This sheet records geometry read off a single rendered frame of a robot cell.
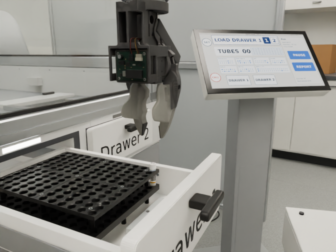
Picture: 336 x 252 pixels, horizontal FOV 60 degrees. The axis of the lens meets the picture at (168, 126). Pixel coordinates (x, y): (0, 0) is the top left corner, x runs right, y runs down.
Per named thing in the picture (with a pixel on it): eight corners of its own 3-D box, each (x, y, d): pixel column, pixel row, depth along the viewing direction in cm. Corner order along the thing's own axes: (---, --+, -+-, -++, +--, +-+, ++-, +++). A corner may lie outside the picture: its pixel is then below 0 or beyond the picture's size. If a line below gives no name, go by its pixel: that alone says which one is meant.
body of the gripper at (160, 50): (108, 85, 44) (103, 0, 41) (138, 80, 52) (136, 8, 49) (152, 88, 41) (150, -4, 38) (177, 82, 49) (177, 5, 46)
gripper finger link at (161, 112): (146, 145, 46) (138, 86, 44) (164, 136, 51) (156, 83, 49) (164, 145, 44) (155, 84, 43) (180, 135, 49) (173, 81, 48)
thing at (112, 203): (159, 172, 52) (159, 169, 52) (94, 221, 37) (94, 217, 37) (150, 170, 53) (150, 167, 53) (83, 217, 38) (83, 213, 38)
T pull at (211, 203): (224, 198, 42) (225, 189, 42) (207, 224, 36) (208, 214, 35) (201, 193, 44) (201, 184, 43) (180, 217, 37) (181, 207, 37)
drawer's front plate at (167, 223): (219, 208, 55) (222, 152, 52) (137, 339, 30) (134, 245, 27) (210, 206, 56) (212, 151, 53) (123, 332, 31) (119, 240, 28)
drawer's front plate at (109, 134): (152, 141, 96) (152, 109, 94) (94, 173, 71) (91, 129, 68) (148, 141, 97) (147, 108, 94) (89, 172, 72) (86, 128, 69)
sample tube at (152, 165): (154, 189, 52) (154, 164, 51) (148, 188, 53) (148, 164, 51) (157, 186, 53) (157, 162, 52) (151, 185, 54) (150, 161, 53)
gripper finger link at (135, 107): (112, 137, 48) (116, 82, 46) (132, 129, 54) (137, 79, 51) (128, 142, 47) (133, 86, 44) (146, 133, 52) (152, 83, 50)
